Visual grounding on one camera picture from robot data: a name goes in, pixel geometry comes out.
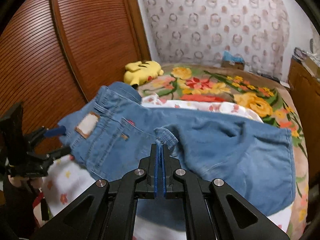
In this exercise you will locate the blue denim jeans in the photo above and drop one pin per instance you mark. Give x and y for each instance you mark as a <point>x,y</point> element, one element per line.
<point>111,133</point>

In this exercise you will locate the white floral sheet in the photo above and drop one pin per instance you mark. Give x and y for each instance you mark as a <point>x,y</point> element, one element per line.
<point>67,180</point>

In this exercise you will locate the cardboard box with blue cloth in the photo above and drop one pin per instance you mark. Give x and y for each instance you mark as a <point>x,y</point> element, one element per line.
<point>230,61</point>

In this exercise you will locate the floral brown bed blanket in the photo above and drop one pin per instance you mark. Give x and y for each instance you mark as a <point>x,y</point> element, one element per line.
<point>267,99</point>

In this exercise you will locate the cardboard box on sideboard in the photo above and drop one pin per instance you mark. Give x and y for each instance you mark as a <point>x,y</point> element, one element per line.
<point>312,66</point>

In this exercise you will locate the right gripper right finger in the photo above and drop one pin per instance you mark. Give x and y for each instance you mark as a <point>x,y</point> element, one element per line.
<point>169,164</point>

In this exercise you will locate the person's left hand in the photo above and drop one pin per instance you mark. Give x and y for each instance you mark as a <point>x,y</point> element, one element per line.
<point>18,181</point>

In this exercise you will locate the circle patterned sheer curtain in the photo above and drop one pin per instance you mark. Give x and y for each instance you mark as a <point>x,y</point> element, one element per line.
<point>203,31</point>

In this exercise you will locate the long wooden sideboard cabinet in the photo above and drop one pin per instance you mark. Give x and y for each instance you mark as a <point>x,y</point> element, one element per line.
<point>304,91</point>

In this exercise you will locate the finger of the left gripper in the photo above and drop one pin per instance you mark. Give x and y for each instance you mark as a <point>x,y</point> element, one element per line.
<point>55,132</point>
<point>59,153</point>

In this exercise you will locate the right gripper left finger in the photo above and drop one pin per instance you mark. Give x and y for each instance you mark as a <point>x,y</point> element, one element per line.
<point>148,188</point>

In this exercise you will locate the brown louvered wardrobe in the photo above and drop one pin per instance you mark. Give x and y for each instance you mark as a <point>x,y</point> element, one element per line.
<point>56,54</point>

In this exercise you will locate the yellow Pikachu plush toy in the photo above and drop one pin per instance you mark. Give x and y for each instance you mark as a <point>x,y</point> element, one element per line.
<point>140,73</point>

